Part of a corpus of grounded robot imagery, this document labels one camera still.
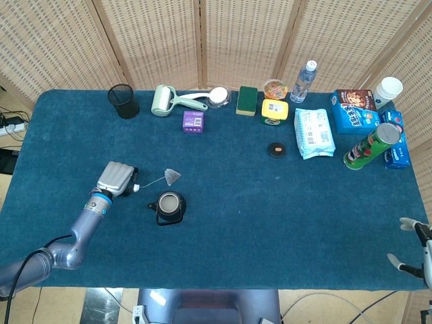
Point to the black teapot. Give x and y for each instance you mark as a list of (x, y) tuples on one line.
[(169, 206)]

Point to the white power strip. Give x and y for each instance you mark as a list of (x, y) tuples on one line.
[(11, 128)]

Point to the patterned ceramic bowl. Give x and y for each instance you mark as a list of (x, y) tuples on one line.
[(227, 101)]

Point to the large blue cookie box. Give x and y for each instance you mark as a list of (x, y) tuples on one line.
[(354, 113)]

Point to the clear plastic water bottle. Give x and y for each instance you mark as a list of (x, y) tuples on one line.
[(303, 82)]

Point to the green and yellow sponge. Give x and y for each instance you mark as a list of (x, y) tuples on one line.
[(246, 101)]

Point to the white paper cup stack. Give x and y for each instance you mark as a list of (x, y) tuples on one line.
[(388, 91)]

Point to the blue carpet table cover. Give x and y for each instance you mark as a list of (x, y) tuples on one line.
[(236, 202)]

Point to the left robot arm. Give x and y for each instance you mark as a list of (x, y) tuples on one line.
[(77, 236)]

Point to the wicker folding screen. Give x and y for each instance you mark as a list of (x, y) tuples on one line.
[(243, 40)]

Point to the instant noodle cup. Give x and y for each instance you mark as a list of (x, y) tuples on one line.
[(276, 88)]

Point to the blue Oreo box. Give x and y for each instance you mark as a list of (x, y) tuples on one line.
[(400, 153)]

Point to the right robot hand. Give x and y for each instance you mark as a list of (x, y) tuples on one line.
[(426, 243)]

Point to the green chips can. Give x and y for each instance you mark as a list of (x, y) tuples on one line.
[(368, 148)]

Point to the black mesh pen holder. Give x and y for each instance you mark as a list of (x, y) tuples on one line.
[(124, 103)]

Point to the small purple box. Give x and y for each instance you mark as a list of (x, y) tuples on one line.
[(193, 122)]

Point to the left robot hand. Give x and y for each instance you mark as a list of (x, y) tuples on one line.
[(114, 175)]

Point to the light blue tissue pack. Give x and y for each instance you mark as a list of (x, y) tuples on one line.
[(314, 133)]

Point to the black teapot lid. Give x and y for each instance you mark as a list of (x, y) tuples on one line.
[(277, 150)]

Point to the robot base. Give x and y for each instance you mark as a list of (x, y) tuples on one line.
[(209, 307)]

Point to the green jar with yellow lid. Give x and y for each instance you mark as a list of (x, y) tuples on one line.
[(275, 109)]

